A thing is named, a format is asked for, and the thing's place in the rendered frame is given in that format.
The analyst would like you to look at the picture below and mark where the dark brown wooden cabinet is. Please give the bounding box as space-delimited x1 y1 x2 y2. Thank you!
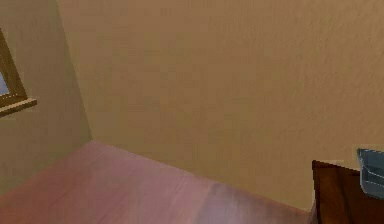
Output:
311 159 384 224

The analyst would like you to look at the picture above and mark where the brown framed window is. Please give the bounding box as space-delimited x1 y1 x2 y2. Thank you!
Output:
0 29 38 118

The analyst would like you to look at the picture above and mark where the blue-grey container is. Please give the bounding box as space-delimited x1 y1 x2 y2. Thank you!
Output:
356 147 384 201

